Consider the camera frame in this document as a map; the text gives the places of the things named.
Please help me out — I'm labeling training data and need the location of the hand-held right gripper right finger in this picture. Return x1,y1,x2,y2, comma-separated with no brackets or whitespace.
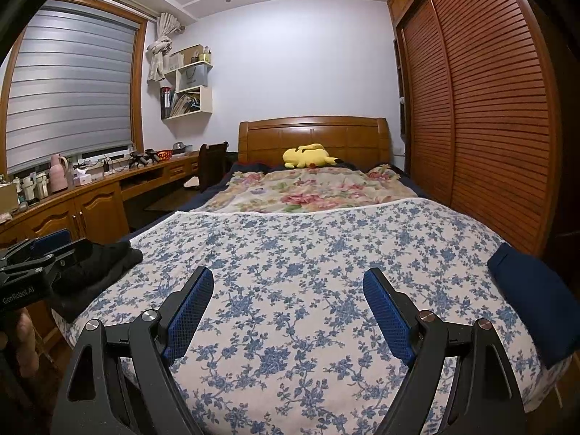
362,267,526,435

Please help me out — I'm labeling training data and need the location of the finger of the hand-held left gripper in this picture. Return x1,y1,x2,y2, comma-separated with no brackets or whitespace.
0,239,94,284
0,229,72,264

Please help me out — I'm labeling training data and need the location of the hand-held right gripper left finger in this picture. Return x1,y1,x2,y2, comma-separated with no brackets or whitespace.
57,266,215,435

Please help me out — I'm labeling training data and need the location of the navy blue suit jacket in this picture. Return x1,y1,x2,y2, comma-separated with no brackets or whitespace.
487,243,574,370

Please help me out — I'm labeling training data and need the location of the black clothes pile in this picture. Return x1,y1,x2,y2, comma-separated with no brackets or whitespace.
47,240,145,322

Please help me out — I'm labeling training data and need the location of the person's left hand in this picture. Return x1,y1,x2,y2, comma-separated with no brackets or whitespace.
13,307,41,378

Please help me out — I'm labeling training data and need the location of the wooden desk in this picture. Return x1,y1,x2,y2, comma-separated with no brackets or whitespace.
0,149,202,254

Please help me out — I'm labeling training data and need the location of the beige cardboard box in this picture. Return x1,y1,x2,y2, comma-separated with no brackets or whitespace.
0,183,19,211

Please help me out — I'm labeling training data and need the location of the pink thermos jug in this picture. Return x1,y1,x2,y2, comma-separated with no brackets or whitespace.
49,153,71,193

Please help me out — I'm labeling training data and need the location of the blue floral bed cover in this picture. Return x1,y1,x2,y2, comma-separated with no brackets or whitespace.
63,199,572,435

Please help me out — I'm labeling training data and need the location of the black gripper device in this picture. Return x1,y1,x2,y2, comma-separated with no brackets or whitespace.
128,149,159,168

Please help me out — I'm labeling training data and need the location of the grey window blind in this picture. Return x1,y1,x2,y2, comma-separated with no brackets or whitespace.
7,0,137,175

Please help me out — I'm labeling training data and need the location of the pink floral quilt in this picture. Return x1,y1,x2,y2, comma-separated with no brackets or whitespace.
199,165,420,215

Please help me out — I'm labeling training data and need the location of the dark desk chair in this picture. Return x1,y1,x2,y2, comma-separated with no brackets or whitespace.
183,142,229,193

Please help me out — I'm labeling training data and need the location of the yellow plush toy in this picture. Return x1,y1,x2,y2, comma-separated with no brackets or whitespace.
283,144,341,169

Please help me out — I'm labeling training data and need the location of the row of books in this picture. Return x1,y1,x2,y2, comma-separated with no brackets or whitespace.
161,86,200,119

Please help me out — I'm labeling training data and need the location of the wooden bed headboard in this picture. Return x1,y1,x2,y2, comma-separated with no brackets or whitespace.
238,116,391,168

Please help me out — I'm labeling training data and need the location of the tied cream curtain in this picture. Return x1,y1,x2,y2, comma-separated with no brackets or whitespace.
146,11,186,83

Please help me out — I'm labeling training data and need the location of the grey paper bag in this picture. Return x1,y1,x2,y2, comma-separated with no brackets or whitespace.
177,64,209,92

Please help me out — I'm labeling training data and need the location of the wooden slatted wardrobe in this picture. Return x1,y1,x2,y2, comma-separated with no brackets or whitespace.
387,0,563,259

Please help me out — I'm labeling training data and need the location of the dark wooden door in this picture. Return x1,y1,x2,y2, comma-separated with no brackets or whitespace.
544,4,580,264

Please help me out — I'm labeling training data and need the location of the wooden window frame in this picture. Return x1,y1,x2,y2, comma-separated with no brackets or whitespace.
0,0,150,177

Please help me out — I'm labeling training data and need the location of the white wall shelf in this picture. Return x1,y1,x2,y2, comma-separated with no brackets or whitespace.
159,44,214,121

